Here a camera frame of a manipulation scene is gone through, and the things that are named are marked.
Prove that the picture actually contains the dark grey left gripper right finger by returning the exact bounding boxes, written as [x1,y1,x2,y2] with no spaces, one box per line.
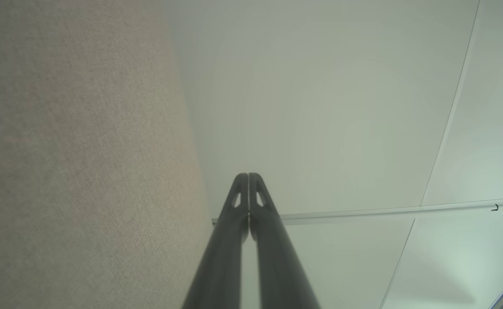
[249,173,321,309]

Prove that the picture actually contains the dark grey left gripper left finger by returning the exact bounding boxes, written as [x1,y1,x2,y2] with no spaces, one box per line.
[182,173,249,309]

